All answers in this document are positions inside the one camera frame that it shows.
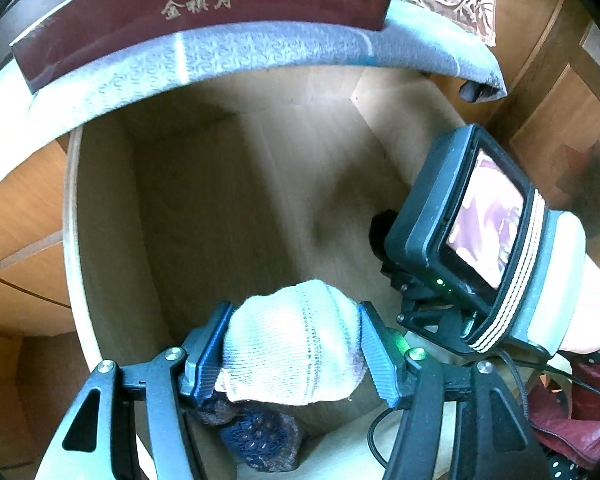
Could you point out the white knit sock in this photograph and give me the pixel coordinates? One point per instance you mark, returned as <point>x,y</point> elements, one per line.
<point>290,340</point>

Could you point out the dark blue knit cloth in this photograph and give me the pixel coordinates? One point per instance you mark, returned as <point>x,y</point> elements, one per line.
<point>260,435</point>

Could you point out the orange wooden cabinet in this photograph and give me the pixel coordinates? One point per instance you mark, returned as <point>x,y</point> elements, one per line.
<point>25,260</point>

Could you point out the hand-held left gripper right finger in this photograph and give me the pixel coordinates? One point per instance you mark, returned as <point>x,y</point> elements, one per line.
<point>380,355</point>

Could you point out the brown knit cloth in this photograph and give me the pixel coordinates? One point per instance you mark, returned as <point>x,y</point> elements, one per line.
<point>215,407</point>

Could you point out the dark red tin box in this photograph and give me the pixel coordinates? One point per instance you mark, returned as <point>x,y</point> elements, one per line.
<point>180,25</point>

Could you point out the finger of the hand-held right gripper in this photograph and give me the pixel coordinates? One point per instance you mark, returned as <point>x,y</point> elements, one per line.
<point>425,317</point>

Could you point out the black dotted fabric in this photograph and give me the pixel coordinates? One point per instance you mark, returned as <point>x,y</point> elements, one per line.
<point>565,471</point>

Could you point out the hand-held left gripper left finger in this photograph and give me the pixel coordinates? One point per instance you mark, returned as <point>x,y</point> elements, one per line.
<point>210,355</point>

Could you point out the blue checked cloth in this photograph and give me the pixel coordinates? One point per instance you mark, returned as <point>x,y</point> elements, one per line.
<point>255,55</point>

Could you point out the wooden drawer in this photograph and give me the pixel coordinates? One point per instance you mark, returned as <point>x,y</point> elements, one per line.
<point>205,210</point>

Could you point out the wooden wardrobe door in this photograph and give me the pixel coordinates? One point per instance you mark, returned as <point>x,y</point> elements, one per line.
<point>545,60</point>

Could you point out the dark red leather garment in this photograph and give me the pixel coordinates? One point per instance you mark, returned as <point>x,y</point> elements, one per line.
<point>590,410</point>

